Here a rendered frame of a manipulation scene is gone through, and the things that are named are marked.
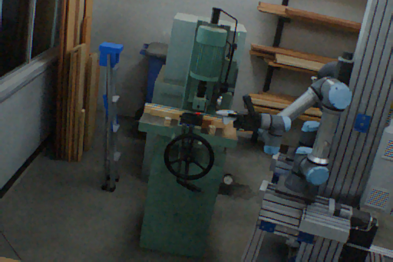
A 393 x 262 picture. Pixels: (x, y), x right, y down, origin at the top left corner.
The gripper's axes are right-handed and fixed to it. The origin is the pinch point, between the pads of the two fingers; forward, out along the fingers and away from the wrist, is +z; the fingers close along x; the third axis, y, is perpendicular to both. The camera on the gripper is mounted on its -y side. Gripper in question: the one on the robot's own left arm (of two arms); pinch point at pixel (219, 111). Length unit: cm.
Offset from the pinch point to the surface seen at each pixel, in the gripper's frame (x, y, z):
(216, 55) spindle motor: 64, -21, -10
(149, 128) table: 68, 28, 23
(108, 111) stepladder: 145, 37, 48
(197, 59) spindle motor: 67, -17, 1
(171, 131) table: 65, 28, 10
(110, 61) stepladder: 142, -2, 51
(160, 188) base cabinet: 70, 66, 11
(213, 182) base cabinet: 62, 56, -20
